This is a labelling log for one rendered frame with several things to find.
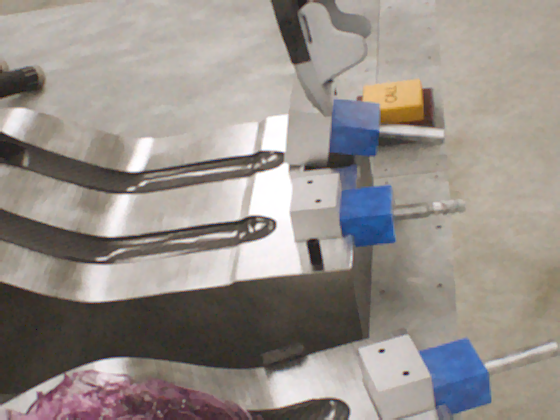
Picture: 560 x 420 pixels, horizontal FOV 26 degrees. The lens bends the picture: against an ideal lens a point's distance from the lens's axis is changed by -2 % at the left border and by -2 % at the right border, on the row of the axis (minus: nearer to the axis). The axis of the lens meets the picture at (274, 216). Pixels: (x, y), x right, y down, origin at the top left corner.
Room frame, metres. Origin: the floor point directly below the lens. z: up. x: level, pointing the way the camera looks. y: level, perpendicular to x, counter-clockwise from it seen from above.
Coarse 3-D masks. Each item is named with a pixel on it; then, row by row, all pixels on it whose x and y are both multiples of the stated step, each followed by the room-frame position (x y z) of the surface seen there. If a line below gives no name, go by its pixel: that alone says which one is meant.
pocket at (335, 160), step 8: (328, 152) 0.96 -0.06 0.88; (328, 160) 0.96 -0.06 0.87; (336, 160) 0.95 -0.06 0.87; (344, 160) 0.95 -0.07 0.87; (352, 160) 0.95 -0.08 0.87; (360, 160) 0.93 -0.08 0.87; (304, 168) 0.92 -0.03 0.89; (312, 168) 0.96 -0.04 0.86; (320, 168) 0.96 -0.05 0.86; (328, 168) 0.95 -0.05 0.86; (360, 168) 0.92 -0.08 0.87; (360, 176) 0.91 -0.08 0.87
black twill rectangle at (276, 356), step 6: (288, 348) 0.71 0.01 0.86; (294, 348) 0.71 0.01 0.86; (300, 348) 0.71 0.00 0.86; (264, 354) 0.70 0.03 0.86; (270, 354) 0.70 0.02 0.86; (276, 354) 0.70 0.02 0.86; (282, 354) 0.70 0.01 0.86; (288, 354) 0.70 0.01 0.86; (294, 354) 0.71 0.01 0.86; (300, 354) 0.71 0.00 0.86; (264, 360) 0.70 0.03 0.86; (270, 360) 0.70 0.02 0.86; (276, 360) 0.70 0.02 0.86; (282, 360) 0.70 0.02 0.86; (264, 366) 0.70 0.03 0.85
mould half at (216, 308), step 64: (0, 128) 1.03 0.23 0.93; (64, 128) 1.04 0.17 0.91; (256, 128) 1.01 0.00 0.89; (0, 192) 0.92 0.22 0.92; (64, 192) 0.94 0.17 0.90; (192, 192) 0.92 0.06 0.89; (256, 192) 0.89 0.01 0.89; (0, 256) 0.83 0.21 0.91; (192, 256) 0.82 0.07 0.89; (256, 256) 0.79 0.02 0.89; (0, 320) 0.80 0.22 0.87; (64, 320) 0.79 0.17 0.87; (128, 320) 0.78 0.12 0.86; (192, 320) 0.77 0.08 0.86; (256, 320) 0.77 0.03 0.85; (320, 320) 0.76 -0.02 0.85; (0, 384) 0.81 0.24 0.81
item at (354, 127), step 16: (304, 96) 0.93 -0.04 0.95; (288, 112) 0.91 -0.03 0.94; (304, 112) 0.91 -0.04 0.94; (336, 112) 0.93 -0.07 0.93; (352, 112) 0.93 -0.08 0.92; (368, 112) 0.93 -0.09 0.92; (288, 128) 0.91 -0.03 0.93; (304, 128) 0.91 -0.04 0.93; (320, 128) 0.91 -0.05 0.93; (336, 128) 0.91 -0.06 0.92; (352, 128) 0.91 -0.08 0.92; (368, 128) 0.91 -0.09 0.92; (384, 128) 0.92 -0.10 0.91; (400, 128) 0.92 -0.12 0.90; (416, 128) 0.92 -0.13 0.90; (432, 128) 0.92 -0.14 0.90; (288, 144) 0.92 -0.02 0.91; (304, 144) 0.91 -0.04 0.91; (320, 144) 0.91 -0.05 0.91; (336, 144) 0.91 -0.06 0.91; (352, 144) 0.91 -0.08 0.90; (368, 144) 0.91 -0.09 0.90; (288, 160) 0.92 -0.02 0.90; (304, 160) 0.91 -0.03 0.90; (320, 160) 0.91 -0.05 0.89
